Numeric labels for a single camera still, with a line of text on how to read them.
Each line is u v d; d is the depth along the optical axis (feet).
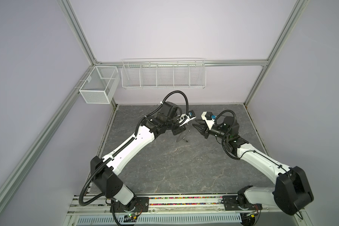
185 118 2.01
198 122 2.48
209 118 2.10
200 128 2.26
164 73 3.26
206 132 2.22
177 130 2.18
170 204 2.47
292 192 1.34
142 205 2.42
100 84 3.25
